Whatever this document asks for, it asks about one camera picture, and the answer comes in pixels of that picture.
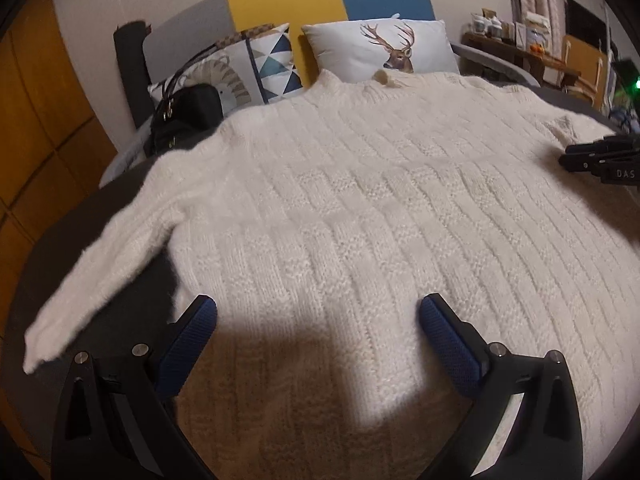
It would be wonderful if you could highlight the white knit sweater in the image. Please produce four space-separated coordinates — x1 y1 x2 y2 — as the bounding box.
22 69 640 480

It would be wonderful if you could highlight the white deer print pillow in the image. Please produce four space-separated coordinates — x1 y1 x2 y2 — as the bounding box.
301 19 461 83

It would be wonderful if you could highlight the wooden side table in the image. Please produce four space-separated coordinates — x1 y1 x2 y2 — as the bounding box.
462 30 606 106

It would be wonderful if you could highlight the black handbag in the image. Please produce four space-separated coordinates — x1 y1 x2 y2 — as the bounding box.
145 85 223 156

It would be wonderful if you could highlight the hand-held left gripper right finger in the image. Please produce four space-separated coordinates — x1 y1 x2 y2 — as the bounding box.
417 294 586 480

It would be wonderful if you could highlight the black television screen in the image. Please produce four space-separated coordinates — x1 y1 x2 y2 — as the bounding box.
565 0 608 43

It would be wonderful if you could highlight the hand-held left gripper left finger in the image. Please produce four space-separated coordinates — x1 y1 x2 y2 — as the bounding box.
50 294 218 480

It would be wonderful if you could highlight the brown checkered strap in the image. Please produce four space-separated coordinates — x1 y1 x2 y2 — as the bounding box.
215 25 291 51

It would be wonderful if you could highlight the triangle pattern pillow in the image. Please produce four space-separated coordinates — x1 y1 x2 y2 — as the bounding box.
147 22 301 111

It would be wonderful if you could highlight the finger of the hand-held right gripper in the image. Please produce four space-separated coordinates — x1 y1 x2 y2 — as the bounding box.
565 135 640 157
558 152 606 173

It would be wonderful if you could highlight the grey yellow blue sofa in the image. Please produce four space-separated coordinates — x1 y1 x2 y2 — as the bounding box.
100 0 541 186

